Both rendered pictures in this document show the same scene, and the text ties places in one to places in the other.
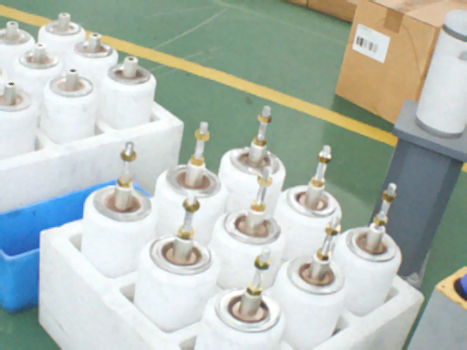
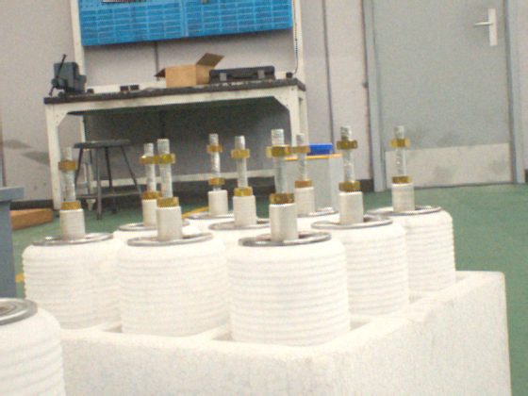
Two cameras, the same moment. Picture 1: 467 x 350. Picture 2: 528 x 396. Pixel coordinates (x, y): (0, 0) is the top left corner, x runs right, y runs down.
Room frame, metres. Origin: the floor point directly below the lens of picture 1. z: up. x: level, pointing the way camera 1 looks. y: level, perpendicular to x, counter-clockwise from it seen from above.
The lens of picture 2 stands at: (0.95, 0.73, 0.32)
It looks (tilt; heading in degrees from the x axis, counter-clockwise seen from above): 3 degrees down; 258
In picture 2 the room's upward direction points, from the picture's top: 4 degrees counter-clockwise
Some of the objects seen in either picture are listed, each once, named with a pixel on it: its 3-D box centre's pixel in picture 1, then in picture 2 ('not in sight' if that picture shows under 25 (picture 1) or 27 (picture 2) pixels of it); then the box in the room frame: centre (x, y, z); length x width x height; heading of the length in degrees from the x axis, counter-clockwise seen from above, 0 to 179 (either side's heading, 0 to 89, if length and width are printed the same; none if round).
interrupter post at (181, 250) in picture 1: (182, 246); (351, 210); (0.71, -0.02, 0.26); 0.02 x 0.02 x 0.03
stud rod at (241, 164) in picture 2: (261, 193); (241, 174); (0.79, -0.10, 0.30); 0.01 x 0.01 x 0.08; 72
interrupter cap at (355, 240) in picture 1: (371, 244); (219, 216); (0.79, -0.27, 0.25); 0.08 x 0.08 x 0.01
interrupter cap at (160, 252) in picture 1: (181, 255); (352, 224); (0.71, -0.02, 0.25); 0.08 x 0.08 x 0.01
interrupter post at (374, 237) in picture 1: (374, 237); (218, 205); (0.79, -0.27, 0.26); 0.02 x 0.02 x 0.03
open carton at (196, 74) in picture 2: not in sight; (189, 74); (0.17, -4.96, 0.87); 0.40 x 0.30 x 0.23; 146
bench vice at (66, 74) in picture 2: not in sight; (68, 77); (0.95, -4.80, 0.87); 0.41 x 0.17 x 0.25; 70
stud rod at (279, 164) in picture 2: (126, 169); (280, 176); (0.79, 0.07, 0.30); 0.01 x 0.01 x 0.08; 11
